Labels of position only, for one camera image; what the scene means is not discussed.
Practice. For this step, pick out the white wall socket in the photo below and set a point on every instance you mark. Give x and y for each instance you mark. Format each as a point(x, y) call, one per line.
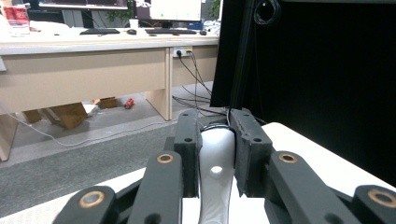
point(186, 49)

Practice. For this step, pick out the black metal stand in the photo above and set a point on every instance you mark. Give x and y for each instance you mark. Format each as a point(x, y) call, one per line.
point(242, 62)

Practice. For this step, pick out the red packet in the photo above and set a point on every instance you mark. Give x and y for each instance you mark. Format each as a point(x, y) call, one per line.
point(15, 15)

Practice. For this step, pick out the monitor with white screen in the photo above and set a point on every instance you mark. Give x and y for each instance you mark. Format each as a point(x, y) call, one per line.
point(174, 9)

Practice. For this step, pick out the white ceramic spoon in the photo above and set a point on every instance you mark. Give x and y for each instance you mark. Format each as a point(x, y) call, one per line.
point(216, 149)

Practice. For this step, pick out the black computer mouse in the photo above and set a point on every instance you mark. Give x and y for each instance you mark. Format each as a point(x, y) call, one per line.
point(203, 32)
point(132, 31)

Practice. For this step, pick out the black computer monitor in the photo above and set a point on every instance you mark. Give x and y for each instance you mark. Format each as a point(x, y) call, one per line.
point(81, 4)

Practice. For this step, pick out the black keyboard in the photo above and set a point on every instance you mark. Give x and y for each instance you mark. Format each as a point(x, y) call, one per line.
point(171, 31)
point(99, 31)

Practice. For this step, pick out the green plant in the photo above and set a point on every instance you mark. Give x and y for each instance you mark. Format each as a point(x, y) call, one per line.
point(214, 7)

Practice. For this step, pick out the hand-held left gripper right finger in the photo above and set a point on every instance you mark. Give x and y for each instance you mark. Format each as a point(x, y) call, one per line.
point(252, 149)

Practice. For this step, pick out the red can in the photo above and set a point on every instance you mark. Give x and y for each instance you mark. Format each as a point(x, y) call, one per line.
point(129, 103)

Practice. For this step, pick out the white paper cup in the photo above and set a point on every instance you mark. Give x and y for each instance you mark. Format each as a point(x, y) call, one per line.
point(134, 23)

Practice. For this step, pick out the beige office desk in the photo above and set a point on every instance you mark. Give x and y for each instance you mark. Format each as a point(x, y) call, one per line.
point(77, 74)

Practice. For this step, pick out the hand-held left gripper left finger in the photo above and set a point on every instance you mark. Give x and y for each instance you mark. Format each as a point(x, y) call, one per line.
point(186, 149)

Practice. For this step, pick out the black curtain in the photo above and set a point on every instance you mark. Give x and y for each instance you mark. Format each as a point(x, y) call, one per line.
point(327, 77)

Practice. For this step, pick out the small brown cardboard box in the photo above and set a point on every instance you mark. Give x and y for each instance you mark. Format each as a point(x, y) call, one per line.
point(107, 102)

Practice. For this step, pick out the large brown cardboard box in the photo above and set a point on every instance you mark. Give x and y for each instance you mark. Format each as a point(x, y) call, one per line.
point(68, 115)

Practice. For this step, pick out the crumpled white paper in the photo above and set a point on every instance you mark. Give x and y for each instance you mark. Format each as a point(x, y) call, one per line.
point(90, 108)

